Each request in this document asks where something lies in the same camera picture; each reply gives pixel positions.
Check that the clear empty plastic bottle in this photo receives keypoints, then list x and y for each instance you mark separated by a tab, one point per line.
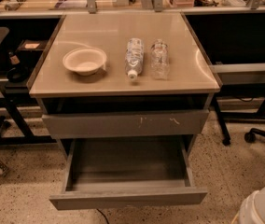
159	64

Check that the grey drawer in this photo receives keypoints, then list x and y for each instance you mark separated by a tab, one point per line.
127	172
95	125

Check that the grey drawer cabinet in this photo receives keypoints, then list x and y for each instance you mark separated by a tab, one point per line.
190	84

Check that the labelled plastic water bottle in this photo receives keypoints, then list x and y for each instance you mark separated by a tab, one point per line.
134	58

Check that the white paper bowl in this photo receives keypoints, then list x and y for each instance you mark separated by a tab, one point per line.
85	61

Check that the grey top drawer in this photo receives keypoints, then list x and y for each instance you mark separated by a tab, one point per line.
95	125

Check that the black desk leg frame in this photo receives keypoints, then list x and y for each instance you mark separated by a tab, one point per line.
221	121

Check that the black office chair base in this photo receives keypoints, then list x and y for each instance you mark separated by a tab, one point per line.
250	137

